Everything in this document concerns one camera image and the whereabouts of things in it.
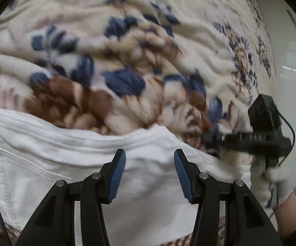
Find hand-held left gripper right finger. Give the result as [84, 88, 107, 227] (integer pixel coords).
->
[174, 149, 283, 246]

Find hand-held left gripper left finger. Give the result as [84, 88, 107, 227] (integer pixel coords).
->
[16, 149, 126, 246]

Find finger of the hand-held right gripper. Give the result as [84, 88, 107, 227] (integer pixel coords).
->
[202, 132, 254, 155]

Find white pants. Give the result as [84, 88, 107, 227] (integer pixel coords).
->
[0, 100, 256, 246]

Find person's right forearm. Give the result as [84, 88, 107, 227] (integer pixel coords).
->
[274, 192, 296, 239]

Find person's right hand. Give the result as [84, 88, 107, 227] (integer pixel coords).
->
[249, 156, 296, 209]

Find white headboard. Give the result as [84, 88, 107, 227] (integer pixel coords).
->
[256, 0, 296, 211]

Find floral blanket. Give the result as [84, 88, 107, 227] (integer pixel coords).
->
[0, 0, 277, 246]

